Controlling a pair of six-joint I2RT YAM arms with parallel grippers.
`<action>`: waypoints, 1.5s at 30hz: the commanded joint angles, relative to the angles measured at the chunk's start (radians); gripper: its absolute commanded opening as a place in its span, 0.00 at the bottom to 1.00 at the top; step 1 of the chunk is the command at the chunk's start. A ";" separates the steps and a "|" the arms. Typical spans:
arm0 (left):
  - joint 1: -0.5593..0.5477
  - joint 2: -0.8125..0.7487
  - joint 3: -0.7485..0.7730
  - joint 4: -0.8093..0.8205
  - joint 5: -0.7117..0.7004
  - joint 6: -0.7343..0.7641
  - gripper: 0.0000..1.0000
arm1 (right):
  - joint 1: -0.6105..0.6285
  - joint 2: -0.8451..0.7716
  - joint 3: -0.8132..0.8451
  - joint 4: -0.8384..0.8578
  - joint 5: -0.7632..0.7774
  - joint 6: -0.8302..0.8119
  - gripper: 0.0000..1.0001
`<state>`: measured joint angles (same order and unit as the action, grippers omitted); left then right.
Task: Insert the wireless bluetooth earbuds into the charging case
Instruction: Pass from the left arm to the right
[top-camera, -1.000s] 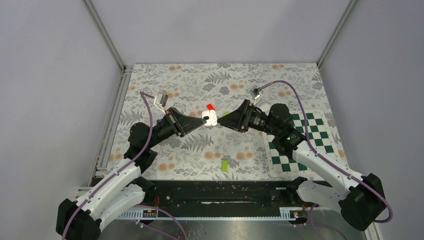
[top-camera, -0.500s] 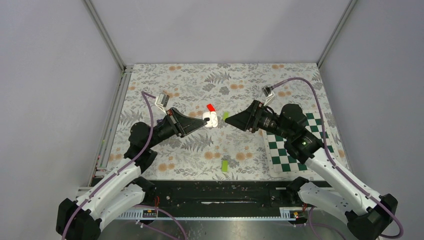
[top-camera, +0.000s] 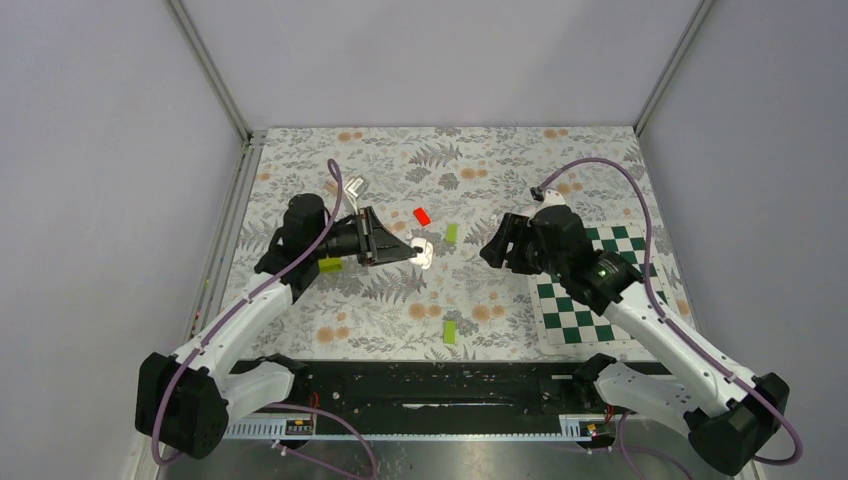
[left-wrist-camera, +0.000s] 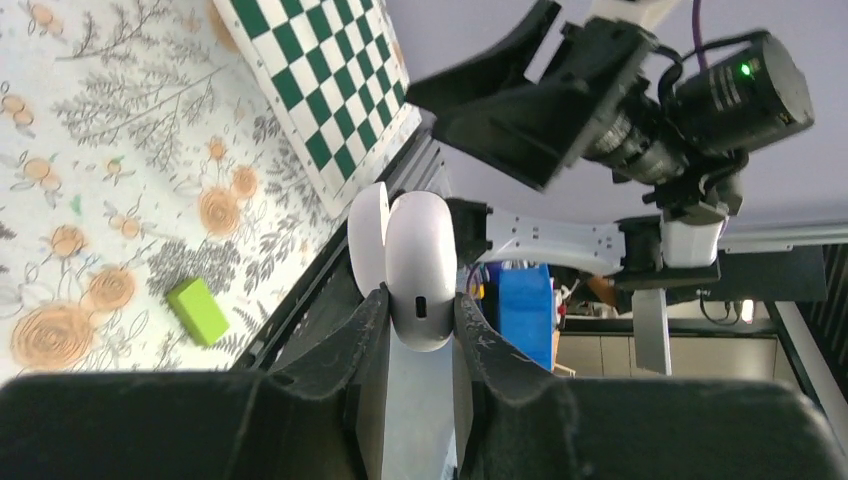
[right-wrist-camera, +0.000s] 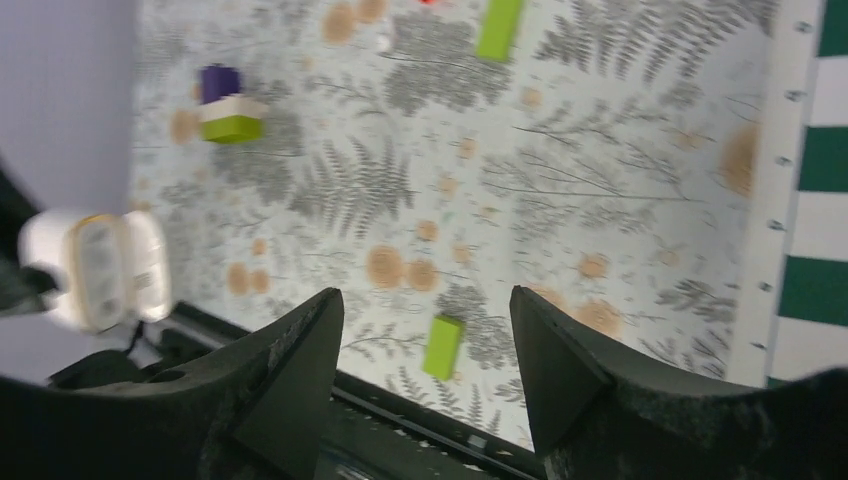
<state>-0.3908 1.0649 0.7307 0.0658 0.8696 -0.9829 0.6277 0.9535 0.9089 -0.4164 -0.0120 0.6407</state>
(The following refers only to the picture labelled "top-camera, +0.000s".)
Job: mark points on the floral patterned table mat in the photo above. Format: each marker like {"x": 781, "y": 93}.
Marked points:
{"x": 470, "y": 176}

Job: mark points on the green white checkerboard mat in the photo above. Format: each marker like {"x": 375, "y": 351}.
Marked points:
{"x": 566, "y": 328}

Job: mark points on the white oval earbud charging case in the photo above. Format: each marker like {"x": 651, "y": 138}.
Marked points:
{"x": 529, "y": 211}

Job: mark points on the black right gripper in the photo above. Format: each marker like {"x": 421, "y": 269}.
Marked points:
{"x": 495, "y": 250}

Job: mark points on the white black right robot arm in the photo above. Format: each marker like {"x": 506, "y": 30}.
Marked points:
{"x": 725, "y": 411}

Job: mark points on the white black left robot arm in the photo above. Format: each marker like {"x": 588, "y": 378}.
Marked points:
{"x": 188, "y": 399}

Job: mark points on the green toy brick lower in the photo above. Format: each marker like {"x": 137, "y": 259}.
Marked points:
{"x": 449, "y": 332}

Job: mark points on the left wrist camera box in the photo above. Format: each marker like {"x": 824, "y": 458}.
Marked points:
{"x": 352, "y": 191}

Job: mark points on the green toy brick upper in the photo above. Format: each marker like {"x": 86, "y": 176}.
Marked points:
{"x": 451, "y": 234}

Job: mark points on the green toy brick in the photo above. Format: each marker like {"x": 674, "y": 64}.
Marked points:
{"x": 451, "y": 234}
{"x": 449, "y": 332}

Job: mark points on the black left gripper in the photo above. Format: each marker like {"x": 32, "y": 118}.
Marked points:
{"x": 376, "y": 243}

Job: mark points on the red toy brick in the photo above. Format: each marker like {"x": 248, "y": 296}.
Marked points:
{"x": 422, "y": 217}

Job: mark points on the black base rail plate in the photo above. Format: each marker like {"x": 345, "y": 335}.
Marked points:
{"x": 433, "y": 399}

